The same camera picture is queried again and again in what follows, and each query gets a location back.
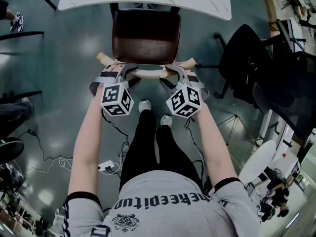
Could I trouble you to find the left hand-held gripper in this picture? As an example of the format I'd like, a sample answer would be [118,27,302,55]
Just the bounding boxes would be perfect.
[89,63,142,118]

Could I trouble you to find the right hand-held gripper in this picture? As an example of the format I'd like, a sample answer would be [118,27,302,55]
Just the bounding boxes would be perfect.
[159,65,210,119]

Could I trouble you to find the brown seat wooden chair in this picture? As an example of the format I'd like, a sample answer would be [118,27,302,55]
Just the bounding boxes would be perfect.
[95,8,197,80]

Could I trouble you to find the person's right forearm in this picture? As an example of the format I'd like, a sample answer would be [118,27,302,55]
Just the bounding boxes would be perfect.
[195,100,237,180]

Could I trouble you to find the person's left forearm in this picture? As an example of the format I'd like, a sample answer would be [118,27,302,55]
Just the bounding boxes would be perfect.
[70,86,106,180]

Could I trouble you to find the black office chair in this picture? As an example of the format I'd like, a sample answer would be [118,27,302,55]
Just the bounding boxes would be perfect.
[196,23,316,140]

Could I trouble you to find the person's right hand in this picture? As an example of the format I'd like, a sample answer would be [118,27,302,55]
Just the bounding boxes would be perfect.
[183,68,200,82]

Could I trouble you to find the person's left hand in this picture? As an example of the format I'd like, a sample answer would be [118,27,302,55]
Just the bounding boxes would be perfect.
[101,64,123,79]

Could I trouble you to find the person's left white sneaker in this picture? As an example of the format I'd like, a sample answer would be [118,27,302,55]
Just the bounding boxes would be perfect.
[138,99,152,113]

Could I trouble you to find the person's white sneaker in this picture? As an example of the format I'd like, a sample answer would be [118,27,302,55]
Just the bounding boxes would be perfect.
[138,99,152,113]
[159,115,173,128]

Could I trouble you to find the person's right white sneaker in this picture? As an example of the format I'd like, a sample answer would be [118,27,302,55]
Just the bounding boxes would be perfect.
[159,115,173,128]

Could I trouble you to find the person's black trousers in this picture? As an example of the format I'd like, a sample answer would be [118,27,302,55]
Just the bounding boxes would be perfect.
[119,109,204,195]

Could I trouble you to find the white power strip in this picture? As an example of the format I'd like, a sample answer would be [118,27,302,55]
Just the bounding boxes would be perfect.
[98,159,120,175]

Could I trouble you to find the person's grey printed t-shirt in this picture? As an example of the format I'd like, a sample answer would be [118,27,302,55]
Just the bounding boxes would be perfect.
[63,169,261,237]

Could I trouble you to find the white round side table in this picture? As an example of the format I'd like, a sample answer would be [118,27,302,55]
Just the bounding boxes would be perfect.
[238,140,277,185]

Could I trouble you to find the white metal cabinet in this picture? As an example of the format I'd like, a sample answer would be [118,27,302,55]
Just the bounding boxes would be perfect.
[260,109,301,182]

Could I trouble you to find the black round floor fan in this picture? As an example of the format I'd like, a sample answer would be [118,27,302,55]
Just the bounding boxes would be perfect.
[0,137,25,165]

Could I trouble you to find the left hand-held gripper cable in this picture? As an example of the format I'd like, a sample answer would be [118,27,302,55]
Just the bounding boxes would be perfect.
[101,109,131,158]

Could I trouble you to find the hand-held gripper cable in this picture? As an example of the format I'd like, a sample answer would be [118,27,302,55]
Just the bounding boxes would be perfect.
[184,117,210,190]
[101,109,131,158]

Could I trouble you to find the gold wire table base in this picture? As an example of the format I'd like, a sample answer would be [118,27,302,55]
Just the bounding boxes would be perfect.
[217,115,262,167]

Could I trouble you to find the right hand-held gripper cable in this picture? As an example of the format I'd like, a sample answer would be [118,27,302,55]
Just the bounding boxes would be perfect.
[184,117,210,190]

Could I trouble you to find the white floor cable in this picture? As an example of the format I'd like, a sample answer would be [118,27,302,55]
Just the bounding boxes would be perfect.
[24,156,99,174]

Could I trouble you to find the black floor cable with adapter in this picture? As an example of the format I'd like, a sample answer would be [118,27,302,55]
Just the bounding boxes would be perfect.
[18,129,75,161]

